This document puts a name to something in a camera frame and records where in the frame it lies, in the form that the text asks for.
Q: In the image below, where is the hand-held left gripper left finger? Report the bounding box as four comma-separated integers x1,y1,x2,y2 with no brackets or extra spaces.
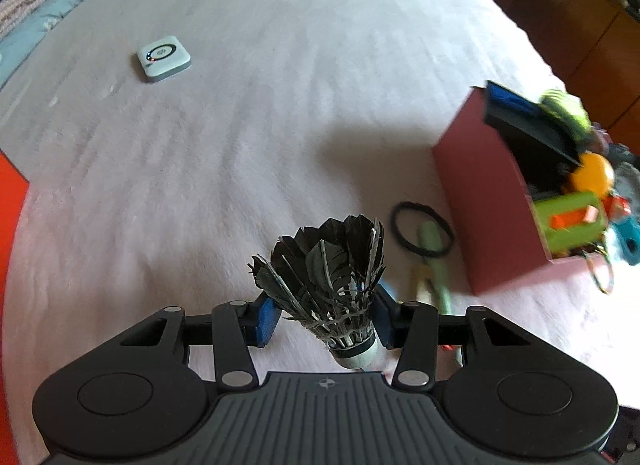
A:
102,292,282,391

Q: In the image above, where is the black feather shuttlecock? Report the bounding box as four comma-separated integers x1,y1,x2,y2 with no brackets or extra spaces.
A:
247,214,387,371

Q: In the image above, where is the orange ball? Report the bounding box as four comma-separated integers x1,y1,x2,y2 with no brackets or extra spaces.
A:
565,152,615,196

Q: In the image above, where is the pink cardboard box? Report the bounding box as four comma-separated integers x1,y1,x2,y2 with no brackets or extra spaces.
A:
432,85,640,296

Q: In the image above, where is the black hair tie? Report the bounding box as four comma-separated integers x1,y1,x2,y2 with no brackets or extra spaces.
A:
391,202,456,258

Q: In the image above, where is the rainbow braided bracelet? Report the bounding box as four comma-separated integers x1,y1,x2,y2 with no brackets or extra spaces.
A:
582,250,616,296

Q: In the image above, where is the yellow-green mesh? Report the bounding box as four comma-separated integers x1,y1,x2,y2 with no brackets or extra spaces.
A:
540,89,591,141

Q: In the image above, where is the red cloth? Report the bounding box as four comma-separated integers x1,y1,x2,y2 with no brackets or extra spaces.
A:
0,150,32,465

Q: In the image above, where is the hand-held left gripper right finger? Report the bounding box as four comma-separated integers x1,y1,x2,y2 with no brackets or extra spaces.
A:
372,284,538,391

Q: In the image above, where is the red plastic toy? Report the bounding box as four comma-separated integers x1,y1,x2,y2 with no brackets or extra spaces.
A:
602,195,631,218

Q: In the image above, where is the green and orange toy gun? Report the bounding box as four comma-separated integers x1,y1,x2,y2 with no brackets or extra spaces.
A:
534,191,610,261

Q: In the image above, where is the light green stick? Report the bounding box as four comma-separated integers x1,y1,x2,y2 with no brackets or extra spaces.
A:
419,222,453,316

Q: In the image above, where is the wooden cabinet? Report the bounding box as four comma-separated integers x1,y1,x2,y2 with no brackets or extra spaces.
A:
510,0,640,131

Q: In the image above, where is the white square device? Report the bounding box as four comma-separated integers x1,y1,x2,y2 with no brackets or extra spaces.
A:
132,35,192,84

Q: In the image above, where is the black and blue panel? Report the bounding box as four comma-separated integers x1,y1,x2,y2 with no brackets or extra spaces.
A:
484,80,583,166

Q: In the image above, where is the light blue quilt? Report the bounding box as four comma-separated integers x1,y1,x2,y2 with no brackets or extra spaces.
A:
0,0,171,88

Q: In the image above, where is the blue silicone case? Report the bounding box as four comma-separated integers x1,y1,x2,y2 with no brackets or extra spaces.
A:
612,218,640,266

